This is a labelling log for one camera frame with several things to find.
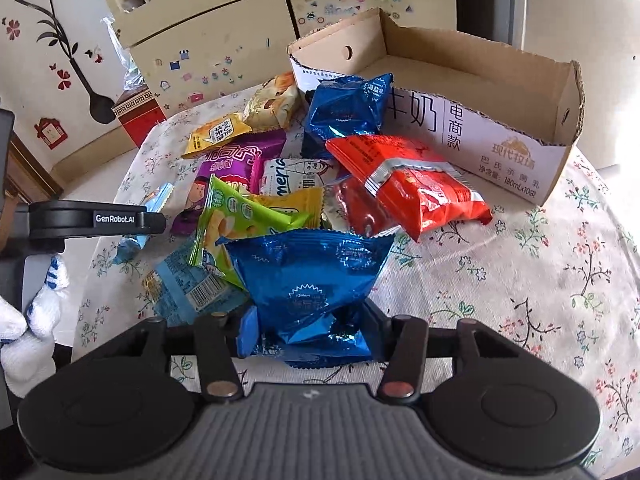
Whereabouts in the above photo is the light blue barcode snack pack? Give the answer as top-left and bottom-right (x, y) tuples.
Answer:
(142, 238), (253, 327)

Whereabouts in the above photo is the blue foil pack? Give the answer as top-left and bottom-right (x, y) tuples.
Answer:
(224, 229), (394, 370)
(302, 73), (394, 159)

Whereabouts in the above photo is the red noodle pack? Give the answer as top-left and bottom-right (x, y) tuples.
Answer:
(326, 134), (492, 240)

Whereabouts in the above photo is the small yellow snack pack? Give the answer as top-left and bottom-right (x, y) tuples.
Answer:
(250, 188), (323, 229)

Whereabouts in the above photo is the green America snack pack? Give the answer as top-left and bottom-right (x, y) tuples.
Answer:
(189, 176), (311, 288)

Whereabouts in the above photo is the light blue America snack pack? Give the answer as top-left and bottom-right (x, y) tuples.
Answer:
(259, 158), (341, 196)

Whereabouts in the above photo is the purple snack pack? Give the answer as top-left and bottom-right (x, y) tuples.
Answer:
(170, 129), (286, 236)

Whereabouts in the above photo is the yellow little waffle pack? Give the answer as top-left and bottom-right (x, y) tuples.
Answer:
(182, 113), (252, 159)

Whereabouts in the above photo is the cream bread pack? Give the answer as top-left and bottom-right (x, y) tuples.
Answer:
(243, 72), (300, 132)

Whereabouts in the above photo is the white gloved hand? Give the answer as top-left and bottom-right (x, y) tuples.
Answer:
(1, 255), (70, 399)

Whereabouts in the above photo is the red gift box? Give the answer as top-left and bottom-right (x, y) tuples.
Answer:
(112, 84), (166, 148)

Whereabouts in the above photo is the clear plastic bag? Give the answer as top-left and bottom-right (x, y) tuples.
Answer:
(102, 16), (145, 91)

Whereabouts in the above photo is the cream sideboard cabinet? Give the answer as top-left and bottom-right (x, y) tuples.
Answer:
(106, 0), (457, 116)

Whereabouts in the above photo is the cardboard milk box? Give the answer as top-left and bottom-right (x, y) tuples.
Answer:
(288, 9), (585, 206)

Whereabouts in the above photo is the wooden door frame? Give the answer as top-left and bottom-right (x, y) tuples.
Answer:
(3, 132), (63, 204)

